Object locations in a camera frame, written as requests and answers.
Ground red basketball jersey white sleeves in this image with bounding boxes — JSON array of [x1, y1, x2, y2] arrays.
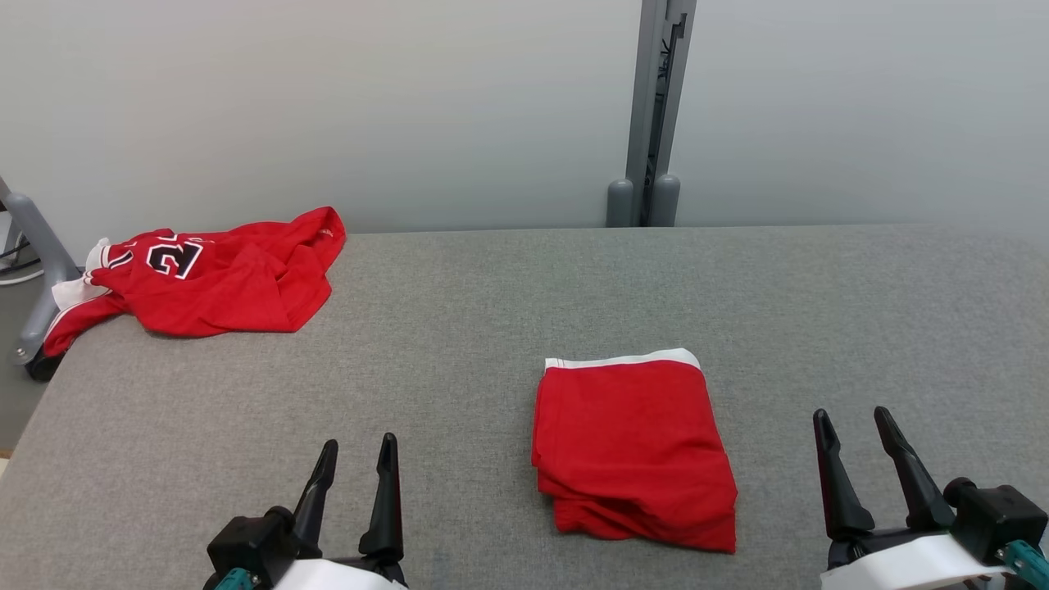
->
[[43, 206, 347, 359]]

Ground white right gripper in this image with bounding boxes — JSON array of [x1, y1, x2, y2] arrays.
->
[[813, 406, 1014, 590]]

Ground grey cylindrical post bumper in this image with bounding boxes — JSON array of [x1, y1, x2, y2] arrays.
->
[[606, 179, 635, 228], [652, 174, 682, 228]]

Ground white floor cable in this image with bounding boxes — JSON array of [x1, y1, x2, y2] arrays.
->
[[0, 238, 43, 287]]

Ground grey metal wall post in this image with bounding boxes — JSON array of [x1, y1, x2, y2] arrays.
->
[[624, 0, 697, 228]]

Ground red shorts white stripe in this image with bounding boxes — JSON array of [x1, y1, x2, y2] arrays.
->
[[531, 348, 739, 556]]

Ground grey wheeled stand leg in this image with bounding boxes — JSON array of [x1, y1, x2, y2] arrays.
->
[[0, 176, 84, 383]]

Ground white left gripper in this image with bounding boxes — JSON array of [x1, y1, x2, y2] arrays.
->
[[275, 433, 408, 590]]

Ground teal right camera cable plug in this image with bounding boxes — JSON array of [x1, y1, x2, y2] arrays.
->
[[996, 539, 1049, 590]]

